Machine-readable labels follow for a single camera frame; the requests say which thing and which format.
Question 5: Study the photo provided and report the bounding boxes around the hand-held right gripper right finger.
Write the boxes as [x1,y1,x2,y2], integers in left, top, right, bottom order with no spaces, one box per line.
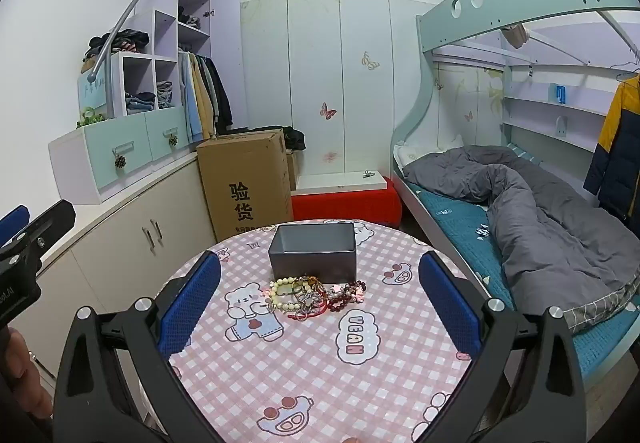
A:
[418,250,588,443]

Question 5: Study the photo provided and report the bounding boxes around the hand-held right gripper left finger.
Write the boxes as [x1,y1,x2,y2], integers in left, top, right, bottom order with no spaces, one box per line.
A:
[52,250,223,443]

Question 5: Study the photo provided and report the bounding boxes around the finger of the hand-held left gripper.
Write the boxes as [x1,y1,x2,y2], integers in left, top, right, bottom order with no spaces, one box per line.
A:
[0,199,77,276]
[0,204,31,249]

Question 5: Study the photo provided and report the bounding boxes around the cream bead bracelet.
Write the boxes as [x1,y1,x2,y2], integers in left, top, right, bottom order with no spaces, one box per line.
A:
[269,276,302,315]

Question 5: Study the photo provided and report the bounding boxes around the dark red bead bracelet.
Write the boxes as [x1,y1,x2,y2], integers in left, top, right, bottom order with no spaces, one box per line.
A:
[327,279,369,313]

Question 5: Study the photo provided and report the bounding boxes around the amber bead bracelet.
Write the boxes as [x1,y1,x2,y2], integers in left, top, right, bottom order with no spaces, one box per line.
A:
[295,275,324,295]

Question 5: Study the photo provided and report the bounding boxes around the red string bracelet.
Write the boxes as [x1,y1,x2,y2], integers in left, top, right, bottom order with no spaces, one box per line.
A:
[295,300,343,323]

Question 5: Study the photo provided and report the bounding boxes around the grey metal tin box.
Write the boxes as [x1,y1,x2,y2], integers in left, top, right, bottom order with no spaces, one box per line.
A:
[267,222,357,285]

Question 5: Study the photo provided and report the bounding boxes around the person's left hand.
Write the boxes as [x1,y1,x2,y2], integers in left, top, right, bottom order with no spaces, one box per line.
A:
[0,328,54,420]

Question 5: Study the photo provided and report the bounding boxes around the beige low cabinet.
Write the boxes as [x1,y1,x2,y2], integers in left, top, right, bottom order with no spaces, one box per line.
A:
[0,150,219,376]

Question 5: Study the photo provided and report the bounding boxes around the green plant ornament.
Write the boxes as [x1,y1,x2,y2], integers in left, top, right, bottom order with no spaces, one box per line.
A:
[76,106,109,129]

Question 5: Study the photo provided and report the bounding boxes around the mint drawer unit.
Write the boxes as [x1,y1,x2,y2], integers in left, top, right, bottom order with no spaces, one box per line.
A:
[48,103,194,204]

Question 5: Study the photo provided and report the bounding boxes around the grey duvet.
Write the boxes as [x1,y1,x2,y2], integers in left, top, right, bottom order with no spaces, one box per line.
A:
[402,145,640,335]

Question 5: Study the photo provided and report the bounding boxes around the tall cardboard box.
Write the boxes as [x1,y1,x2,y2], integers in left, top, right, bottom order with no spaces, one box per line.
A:
[196,130,295,244]

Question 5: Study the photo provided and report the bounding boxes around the red bench with white top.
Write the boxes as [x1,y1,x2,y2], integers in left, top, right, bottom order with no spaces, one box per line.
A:
[291,171,404,226]

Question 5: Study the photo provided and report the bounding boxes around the folded blue jeans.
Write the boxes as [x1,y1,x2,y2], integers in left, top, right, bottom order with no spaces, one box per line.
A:
[124,92,156,114]

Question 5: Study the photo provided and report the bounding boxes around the white pillow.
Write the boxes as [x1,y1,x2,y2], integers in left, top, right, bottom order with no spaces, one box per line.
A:
[393,135,464,174]

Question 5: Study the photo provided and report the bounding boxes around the folded grey clothes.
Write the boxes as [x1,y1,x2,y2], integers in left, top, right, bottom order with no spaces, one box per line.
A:
[156,80,175,110]

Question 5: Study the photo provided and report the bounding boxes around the light blue hanging shirt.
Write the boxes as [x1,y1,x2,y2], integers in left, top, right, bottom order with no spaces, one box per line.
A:
[178,52,199,144]

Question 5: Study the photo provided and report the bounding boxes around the black bag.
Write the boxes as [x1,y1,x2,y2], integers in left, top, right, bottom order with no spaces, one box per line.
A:
[235,125,307,154]

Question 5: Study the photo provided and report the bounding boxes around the pile of dark clothes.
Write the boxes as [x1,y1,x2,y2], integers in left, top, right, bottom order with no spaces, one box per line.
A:
[82,28,151,62]

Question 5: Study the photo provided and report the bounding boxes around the yellow hanging garment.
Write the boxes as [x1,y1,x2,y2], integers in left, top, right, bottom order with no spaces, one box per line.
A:
[192,54,217,142]

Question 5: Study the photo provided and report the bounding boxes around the black hanging jacket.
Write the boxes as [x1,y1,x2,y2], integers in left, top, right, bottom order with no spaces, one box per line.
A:
[202,54,235,134]

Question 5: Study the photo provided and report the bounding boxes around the purple stair shelf unit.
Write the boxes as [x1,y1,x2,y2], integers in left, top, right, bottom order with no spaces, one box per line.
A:
[77,0,248,134]

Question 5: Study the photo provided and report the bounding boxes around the yellow and navy jacket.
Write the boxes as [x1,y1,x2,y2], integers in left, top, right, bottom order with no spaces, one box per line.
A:
[582,72,640,225]

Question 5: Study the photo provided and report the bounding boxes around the dark clothes in cubby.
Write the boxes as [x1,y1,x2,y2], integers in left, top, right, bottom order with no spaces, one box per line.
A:
[177,6,201,30]

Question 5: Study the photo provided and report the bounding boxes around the white butterfly wardrobe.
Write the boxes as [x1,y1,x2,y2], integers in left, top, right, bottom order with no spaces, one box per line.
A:
[239,0,437,180]

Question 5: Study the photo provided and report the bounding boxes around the beige hanging pouch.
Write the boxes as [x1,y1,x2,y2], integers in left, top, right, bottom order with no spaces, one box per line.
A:
[502,22,531,49]

